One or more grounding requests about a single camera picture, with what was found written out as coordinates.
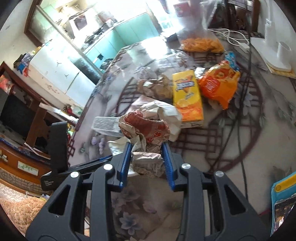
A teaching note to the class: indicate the white desk lamp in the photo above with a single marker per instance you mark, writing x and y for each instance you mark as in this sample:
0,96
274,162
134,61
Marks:
276,56

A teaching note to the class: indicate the silver foil ball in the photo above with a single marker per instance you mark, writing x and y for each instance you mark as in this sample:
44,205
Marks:
159,88

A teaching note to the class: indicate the blue yellow toy pad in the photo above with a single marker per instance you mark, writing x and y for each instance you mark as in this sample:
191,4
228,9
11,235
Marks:
283,200

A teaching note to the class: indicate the red paper wrapper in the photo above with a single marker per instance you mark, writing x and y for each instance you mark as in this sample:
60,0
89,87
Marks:
134,124

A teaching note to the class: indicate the brown paper wrapper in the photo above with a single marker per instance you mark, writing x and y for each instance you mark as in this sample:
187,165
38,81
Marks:
148,164

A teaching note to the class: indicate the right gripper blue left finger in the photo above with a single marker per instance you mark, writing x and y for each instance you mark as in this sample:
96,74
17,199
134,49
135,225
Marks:
123,165

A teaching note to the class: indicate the wooden chair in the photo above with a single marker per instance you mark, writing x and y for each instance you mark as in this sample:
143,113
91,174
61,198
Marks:
39,128

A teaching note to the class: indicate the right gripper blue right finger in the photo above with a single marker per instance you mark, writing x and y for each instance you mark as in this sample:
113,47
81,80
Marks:
169,164

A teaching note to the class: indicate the orange snack bag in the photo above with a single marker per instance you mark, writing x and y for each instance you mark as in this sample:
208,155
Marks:
219,83

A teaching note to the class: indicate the floral tablecloth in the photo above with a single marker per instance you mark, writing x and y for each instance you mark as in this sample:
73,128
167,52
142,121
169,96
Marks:
251,154

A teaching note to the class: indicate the clear plastic zip bag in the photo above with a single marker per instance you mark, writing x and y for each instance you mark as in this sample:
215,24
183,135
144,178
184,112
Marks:
195,18

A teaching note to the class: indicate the white refrigerator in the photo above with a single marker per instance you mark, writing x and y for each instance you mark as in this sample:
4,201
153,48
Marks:
60,70

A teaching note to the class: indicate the teal kitchen cabinets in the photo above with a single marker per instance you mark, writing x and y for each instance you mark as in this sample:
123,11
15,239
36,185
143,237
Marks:
121,35

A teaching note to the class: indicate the yellow drink carton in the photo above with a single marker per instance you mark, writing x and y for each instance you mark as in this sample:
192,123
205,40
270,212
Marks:
186,96

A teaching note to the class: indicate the pink strawberry milk carton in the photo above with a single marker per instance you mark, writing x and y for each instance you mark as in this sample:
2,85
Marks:
159,110

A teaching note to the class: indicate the orange furry sleeve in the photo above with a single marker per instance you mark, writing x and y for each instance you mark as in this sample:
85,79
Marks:
22,213

